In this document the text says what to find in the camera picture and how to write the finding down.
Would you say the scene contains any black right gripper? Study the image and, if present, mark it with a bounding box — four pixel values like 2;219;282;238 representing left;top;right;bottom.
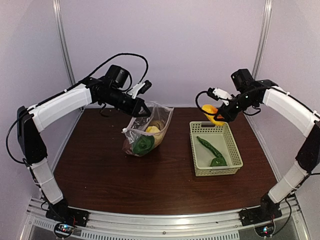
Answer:
214;91;257;123

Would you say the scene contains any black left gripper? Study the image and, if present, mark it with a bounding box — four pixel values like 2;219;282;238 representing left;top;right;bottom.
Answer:
101;86;151;117

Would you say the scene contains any orange mango slice toy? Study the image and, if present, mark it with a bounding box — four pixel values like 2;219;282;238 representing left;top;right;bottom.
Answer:
201;104;225;126

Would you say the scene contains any clear zip top bag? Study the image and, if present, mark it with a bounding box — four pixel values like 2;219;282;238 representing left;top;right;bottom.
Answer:
122;101;174;157

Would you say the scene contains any yellow lemon toy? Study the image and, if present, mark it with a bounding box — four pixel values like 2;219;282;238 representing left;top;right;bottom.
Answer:
145;125;161;135

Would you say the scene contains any beige walnut toy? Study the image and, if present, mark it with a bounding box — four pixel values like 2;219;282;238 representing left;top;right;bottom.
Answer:
152;120;166;147

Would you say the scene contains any green bok choy toy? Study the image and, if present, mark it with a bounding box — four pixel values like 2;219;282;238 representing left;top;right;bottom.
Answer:
132;135;155;156

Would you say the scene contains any brown potato toy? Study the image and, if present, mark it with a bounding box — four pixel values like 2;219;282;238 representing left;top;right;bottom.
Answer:
124;148;134;156

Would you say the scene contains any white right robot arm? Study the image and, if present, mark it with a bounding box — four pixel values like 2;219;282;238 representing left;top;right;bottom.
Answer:
209;69;320;221

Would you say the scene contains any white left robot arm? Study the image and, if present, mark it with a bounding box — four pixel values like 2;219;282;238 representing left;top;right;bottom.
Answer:
16;65;152;222

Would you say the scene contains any pale green perforated basket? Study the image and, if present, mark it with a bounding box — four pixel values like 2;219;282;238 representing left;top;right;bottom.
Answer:
189;121;243;177

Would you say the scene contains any dark green cucumber toy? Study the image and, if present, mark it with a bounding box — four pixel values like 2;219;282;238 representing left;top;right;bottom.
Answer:
196;136;224;158

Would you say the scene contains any green pepper toy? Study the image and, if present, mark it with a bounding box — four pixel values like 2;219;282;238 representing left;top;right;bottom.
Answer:
210;157;227;167

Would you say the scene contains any right circuit board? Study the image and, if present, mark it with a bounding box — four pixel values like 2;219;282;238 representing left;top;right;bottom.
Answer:
254;223;275;238

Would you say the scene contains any circuit board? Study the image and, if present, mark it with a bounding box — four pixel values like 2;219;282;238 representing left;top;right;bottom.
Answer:
254;223;275;238
53;222;76;238

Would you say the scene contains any left circuit board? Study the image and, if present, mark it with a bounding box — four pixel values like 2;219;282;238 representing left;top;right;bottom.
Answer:
53;222;76;238

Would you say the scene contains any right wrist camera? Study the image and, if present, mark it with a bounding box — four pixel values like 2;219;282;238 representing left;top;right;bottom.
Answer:
206;87;233;106

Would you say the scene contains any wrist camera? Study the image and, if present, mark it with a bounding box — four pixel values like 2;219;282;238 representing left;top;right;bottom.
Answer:
206;87;233;106
127;80;152;99

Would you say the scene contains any black right camera cable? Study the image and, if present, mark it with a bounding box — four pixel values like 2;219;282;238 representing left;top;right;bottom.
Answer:
194;89;213;113

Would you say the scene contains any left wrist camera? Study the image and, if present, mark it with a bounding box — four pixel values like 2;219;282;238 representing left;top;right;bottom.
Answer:
127;80;152;99

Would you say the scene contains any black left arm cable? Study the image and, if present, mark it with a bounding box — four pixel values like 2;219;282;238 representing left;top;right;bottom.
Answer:
5;52;150;165

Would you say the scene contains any left aluminium corner post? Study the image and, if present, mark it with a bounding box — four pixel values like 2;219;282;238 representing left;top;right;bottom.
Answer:
51;0;85;112

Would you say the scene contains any aluminium corner post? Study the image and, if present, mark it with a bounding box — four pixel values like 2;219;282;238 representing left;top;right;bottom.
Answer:
51;0;85;112
252;0;273;79

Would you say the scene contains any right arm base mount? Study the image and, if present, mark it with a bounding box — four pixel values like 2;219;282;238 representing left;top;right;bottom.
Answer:
238;206;282;227

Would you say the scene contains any right aluminium corner post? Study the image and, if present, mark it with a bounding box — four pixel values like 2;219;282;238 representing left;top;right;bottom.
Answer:
252;0;273;79

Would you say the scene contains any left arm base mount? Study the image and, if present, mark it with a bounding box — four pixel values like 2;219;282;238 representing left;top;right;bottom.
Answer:
45;203;89;227

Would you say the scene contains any aluminium front rail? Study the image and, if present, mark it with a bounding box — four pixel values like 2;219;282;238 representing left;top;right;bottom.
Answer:
24;197;308;240

